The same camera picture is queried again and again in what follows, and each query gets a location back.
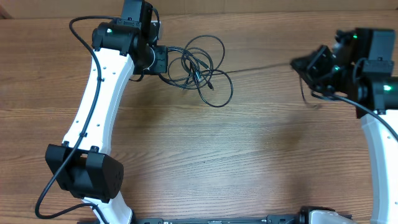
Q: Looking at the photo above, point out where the black USB cable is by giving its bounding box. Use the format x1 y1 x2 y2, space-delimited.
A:
183 34 296 108
158 45 218 91
180 46 215 91

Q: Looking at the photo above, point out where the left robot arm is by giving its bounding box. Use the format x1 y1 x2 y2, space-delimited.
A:
45 1 168 223

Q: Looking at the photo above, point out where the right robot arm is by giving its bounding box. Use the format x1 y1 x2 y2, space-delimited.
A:
290 28 397 223

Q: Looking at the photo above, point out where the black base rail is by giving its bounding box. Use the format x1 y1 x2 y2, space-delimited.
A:
77 205 354 224

